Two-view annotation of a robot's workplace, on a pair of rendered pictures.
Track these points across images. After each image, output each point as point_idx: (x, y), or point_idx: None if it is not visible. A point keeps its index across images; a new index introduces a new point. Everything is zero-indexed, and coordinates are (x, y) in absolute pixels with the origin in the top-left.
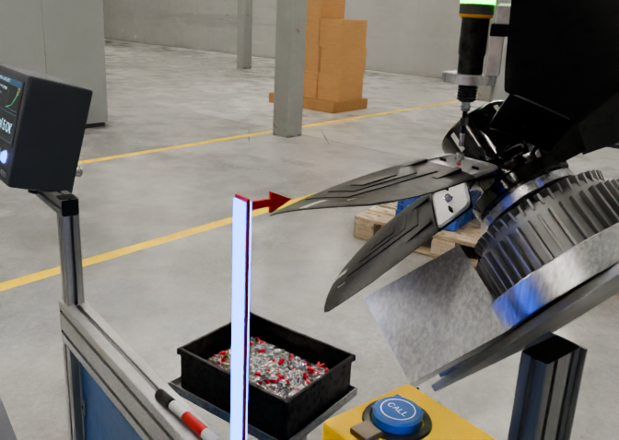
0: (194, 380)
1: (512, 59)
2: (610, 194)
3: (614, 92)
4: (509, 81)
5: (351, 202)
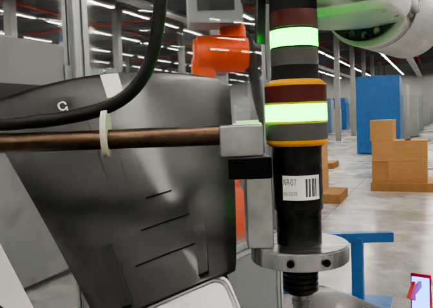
0: None
1: (225, 202)
2: None
3: (66, 254)
4: (227, 246)
5: (350, 297)
